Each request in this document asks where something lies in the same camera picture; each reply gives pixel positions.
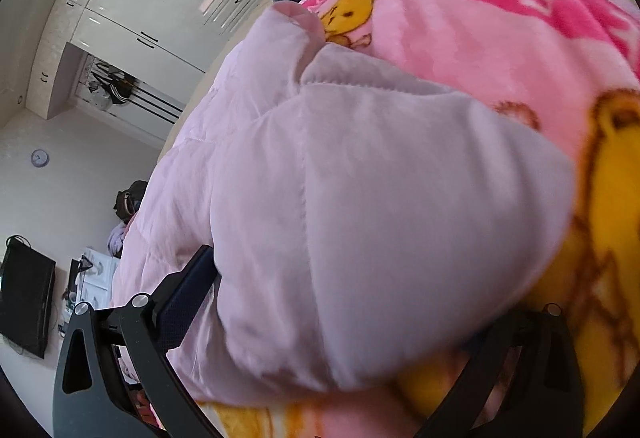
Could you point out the pink cartoon bear blanket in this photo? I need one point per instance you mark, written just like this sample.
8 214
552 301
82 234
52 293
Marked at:
568 69

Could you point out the white drawer chest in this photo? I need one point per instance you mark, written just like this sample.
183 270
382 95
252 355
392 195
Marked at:
90 280

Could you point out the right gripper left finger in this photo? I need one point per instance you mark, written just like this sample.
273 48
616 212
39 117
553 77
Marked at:
90 395

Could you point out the purple clothes pile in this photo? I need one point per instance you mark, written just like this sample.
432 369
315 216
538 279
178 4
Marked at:
115 241

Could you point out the pink quilted jacket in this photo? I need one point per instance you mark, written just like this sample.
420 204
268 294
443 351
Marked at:
362 219

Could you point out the white wardrobe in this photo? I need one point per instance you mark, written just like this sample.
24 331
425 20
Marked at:
150 8

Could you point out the round wall clock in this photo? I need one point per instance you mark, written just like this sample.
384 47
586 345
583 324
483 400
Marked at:
39 158

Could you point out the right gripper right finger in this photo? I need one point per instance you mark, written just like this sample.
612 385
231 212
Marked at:
545 397

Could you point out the dark bag on floor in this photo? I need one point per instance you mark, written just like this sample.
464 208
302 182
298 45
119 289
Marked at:
128 201

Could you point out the hanging bags on door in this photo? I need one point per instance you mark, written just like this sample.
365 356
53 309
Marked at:
114 87

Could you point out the black television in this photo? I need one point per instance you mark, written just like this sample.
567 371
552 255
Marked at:
27 285

